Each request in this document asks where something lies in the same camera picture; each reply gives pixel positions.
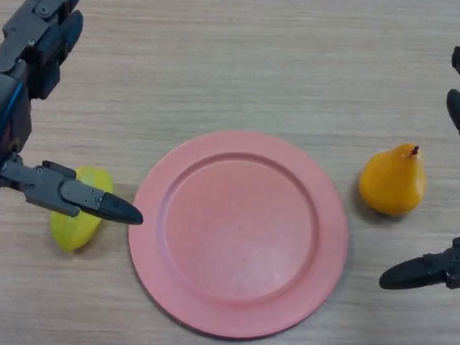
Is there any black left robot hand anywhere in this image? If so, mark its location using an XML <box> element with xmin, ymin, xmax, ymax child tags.
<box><xmin>0</xmin><ymin>0</ymin><xmax>160</xmax><ymax>227</ymax></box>

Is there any yellow orange pear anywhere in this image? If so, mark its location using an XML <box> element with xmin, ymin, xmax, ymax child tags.
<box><xmin>356</xmin><ymin>140</ymin><xmax>430</xmax><ymax>218</ymax></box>

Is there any pink round plate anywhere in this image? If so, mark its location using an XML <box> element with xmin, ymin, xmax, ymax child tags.
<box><xmin>121</xmin><ymin>124</ymin><xmax>356</xmax><ymax>345</ymax></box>

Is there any yellow starfruit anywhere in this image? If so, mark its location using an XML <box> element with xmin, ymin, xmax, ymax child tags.
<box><xmin>47</xmin><ymin>162</ymin><xmax>116</xmax><ymax>255</ymax></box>

